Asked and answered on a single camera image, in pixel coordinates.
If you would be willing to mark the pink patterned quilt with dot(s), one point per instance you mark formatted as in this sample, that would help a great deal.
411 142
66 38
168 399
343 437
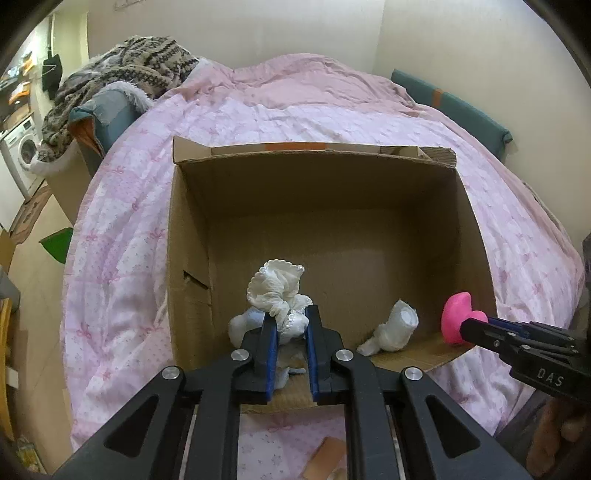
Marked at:
323 106

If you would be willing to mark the brown patterned knit blanket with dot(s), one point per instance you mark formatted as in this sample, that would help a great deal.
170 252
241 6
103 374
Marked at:
134 60

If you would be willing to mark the white washing machine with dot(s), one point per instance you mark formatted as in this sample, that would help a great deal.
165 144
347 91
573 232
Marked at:
21 147

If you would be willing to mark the brown doormat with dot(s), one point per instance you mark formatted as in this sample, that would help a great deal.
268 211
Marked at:
32 214

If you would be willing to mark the green flat object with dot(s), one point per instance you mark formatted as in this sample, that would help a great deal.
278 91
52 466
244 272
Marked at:
57 247

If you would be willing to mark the grey bin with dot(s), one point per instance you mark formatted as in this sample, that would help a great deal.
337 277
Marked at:
8 288

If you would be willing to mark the teal padded headboard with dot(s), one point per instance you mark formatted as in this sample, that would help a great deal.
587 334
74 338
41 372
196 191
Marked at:
461 108

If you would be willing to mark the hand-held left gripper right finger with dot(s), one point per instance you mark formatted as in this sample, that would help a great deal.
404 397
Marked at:
310 357

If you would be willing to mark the white lace-trimmed sock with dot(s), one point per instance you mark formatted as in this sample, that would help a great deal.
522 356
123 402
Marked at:
277 286

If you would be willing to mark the brown cardboard box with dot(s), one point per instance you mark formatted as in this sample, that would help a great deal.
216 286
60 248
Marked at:
332 221

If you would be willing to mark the pink soft toy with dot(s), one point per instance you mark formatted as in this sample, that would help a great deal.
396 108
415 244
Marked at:
457 318

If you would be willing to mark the white crumpled sock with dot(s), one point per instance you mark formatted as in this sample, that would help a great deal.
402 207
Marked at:
242 328

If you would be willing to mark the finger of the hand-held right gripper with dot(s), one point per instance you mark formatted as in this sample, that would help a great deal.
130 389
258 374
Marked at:
535 330
489 334

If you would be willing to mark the person's right hand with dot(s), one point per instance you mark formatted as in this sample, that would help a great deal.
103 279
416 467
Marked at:
561 434

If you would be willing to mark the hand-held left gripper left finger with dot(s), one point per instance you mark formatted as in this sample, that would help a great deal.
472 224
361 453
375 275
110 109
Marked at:
272 357

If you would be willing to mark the white rolled sock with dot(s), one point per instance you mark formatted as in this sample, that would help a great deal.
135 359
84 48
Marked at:
395 330

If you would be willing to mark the teal padded footboard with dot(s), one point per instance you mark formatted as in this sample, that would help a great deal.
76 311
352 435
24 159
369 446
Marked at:
108 113

